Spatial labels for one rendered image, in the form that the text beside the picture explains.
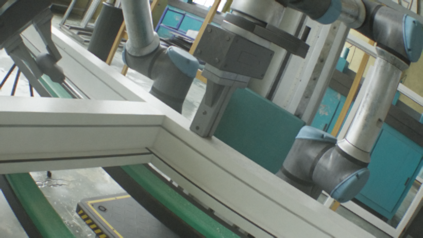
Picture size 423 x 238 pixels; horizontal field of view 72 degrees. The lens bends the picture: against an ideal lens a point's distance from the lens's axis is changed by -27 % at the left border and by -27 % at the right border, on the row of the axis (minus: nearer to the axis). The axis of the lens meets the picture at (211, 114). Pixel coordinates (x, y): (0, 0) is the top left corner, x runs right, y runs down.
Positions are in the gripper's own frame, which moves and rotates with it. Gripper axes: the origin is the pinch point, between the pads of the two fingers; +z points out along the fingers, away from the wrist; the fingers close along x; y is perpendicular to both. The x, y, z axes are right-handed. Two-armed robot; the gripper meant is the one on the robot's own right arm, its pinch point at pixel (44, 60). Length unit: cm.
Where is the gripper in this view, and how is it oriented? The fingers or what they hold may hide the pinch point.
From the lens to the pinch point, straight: 65.7
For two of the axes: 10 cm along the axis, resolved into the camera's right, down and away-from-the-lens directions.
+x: 6.5, -6.2, 4.3
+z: 5.2, 7.8, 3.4
